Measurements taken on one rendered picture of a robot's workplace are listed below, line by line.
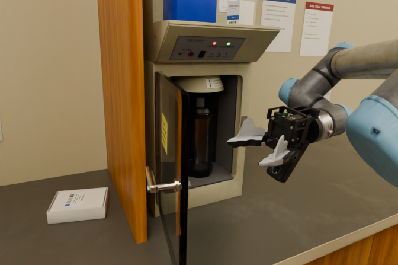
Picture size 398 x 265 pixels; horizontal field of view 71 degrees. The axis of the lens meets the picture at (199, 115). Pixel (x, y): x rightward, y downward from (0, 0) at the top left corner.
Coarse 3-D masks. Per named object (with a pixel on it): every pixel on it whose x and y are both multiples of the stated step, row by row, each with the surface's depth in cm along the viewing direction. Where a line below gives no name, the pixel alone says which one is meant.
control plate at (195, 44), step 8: (176, 40) 66; (184, 40) 67; (192, 40) 68; (200, 40) 69; (208, 40) 69; (216, 40) 70; (224, 40) 71; (232, 40) 72; (240, 40) 73; (176, 48) 68; (184, 48) 69; (192, 48) 70; (200, 48) 71; (208, 48) 72; (216, 48) 73; (224, 48) 74; (232, 48) 75; (176, 56) 71; (184, 56) 72; (192, 56) 73; (208, 56) 75; (216, 56) 76; (224, 56) 77; (232, 56) 78
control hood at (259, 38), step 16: (160, 32) 66; (176, 32) 64; (192, 32) 65; (208, 32) 67; (224, 32) 69; (240, 32) 70; (256, 32) 72; (272, 32) 74; (160, 48) 67; (240, 48) 76; (256, 48) 79
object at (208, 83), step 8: (176, 80) 87; (184, 80) 85; (192, 80) 84; (200, 80) 84; (208, 80) 85; (216, 80) 87; (184, 88) 85; (192, 88) 84; (200, 88) 84; (208, 88) 84; (216, 88) 86
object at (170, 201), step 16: (160, 80) 67; (160, 96) 68; (176, 96) 48; (160, 112) 69; (176, 112) 49; (160, 128) 71; (176, 128) 50; (160, 144) 72; (176, 144) 50; (160, 160) 73; (176, 160) 51; (160, 176) 75; (176, 176) 52; (160, 192) 76; (176, 192) 52; (160, 208) 78; (176, 208) 53; (176, 224) 54; (176, 240) 55; (176, 256) 55
